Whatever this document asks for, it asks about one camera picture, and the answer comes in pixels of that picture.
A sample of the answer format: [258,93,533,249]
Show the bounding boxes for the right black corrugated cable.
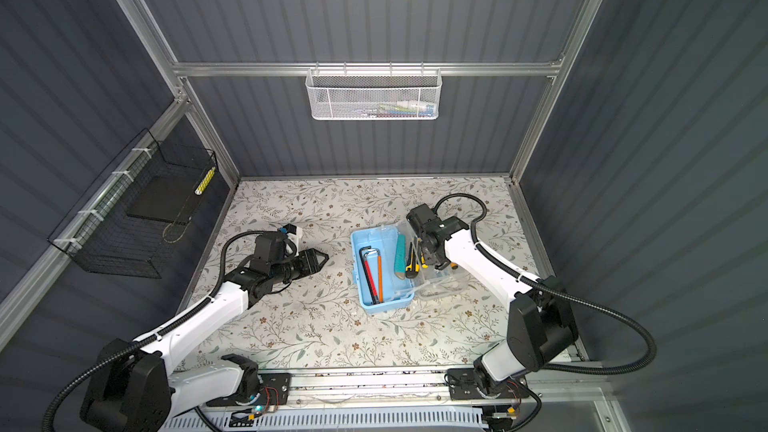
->
[431,192,658,432]

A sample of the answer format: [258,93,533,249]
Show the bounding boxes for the white wire mesh basket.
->
[305,71,443,121]

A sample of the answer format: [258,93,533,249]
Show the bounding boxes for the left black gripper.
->
[271,247,329,287]

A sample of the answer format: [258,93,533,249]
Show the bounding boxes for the red handled hex key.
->
[358,246,379,305]

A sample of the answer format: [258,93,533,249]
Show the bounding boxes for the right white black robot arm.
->
[406,204,579,395]

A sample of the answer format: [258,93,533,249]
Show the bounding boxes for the yellow black utility knife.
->
[405,239,420,279]

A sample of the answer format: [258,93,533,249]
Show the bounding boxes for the white ventilation grille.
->
[134,407,487,432]

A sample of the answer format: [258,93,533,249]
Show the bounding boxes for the black flat pad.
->
[126,176,202,225]

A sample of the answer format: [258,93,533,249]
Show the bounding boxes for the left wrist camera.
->
[279,224,302,258]

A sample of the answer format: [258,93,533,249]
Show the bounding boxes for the light blue plastic tool box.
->
[350,220,469,315]

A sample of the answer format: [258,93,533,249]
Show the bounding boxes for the black wire mesh basket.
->
[48,132,218,279]

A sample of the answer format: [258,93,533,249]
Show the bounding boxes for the left black corrugated cable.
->
[40,230,283,432]

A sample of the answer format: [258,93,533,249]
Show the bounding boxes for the yellow green marker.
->
[194,166,217,196]

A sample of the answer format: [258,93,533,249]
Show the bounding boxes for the teal utility knife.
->
[393,233,407,280]

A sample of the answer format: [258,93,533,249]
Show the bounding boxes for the yellow black screwdriver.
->
[414,238,424,272]

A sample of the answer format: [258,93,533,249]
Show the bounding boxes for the long black hex key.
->
[362,247,379,304]

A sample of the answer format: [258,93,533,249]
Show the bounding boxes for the pens in white basket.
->
[356,100,438,119]

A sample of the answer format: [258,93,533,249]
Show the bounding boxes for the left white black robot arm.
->
[80,229,329,431]

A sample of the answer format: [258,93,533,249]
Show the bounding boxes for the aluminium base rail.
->
[128,365,607,412]

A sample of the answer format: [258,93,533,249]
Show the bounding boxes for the black corrugated cable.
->
[40,230,283,432]
[431,192,658,432]

